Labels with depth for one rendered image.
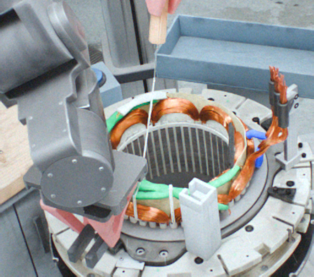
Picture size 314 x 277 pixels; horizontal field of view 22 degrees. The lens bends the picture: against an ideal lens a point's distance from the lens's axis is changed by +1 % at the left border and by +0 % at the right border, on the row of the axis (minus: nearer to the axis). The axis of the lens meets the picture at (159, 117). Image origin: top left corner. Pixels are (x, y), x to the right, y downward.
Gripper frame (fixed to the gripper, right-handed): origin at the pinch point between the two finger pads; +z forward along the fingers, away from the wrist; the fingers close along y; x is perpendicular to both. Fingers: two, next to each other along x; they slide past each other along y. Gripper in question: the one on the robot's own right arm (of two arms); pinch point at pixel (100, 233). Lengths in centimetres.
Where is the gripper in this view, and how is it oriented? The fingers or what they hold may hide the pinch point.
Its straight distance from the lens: 83.1
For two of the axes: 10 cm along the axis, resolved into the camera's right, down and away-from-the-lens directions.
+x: 4.4, -6.3, 6.4
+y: 8.9, 2.2, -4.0
